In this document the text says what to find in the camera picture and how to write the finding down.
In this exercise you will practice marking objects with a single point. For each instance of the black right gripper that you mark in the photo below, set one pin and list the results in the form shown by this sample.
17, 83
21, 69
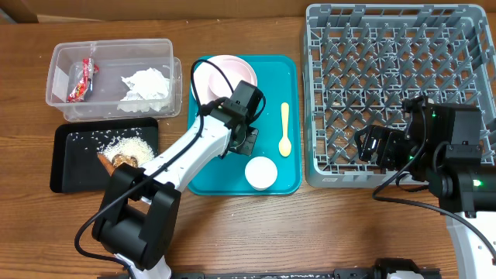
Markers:
389, 141

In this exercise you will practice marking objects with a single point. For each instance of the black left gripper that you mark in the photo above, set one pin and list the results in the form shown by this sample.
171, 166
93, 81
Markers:
248, 146

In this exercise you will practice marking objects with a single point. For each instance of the white plastic cup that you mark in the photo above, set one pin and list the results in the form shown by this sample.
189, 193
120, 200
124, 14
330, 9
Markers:
261, 173

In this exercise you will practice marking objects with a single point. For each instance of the yellow plastic spoon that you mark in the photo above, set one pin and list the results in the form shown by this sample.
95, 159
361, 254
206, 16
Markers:
284, 144

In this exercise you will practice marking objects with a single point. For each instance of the pink round plate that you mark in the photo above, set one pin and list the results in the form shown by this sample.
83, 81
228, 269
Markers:
203, 71

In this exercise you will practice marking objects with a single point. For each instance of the pink bowl with rice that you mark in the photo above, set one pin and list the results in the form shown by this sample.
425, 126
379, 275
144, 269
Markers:
234, 71

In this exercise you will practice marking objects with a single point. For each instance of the white paper napkin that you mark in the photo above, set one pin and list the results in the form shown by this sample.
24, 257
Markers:
148, 90

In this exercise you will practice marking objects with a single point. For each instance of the white rice pile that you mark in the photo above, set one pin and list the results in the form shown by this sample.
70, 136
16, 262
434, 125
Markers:
130, 141

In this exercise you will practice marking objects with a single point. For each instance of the brown food scraps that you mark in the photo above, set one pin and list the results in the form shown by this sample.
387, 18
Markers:
119, 159

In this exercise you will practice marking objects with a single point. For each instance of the orange carrot piece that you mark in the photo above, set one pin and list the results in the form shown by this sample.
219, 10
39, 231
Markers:
106, 163

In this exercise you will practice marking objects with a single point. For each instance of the red snack wrapper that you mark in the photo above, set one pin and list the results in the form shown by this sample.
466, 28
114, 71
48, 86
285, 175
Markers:
83, 88

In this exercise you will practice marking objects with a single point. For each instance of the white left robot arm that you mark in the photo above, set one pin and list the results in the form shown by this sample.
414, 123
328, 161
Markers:
139, 210

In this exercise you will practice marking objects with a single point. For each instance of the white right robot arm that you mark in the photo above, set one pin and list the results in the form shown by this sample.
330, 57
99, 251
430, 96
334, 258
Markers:
441, 149

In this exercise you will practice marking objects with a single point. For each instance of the clear plastic waste bin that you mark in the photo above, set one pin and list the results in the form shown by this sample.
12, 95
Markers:
115, 59

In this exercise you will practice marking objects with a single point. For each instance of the black food waste tray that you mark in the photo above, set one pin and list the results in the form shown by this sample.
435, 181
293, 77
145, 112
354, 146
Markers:
73, 172

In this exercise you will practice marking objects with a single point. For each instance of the teal plastic tray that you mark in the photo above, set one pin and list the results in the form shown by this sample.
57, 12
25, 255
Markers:
277, 78

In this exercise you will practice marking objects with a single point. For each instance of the grey plastic dish rack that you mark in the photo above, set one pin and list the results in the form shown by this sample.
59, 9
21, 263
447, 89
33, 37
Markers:
359, 63

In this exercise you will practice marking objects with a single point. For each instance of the black rail at table edge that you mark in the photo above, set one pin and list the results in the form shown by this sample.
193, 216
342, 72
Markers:
384, 268

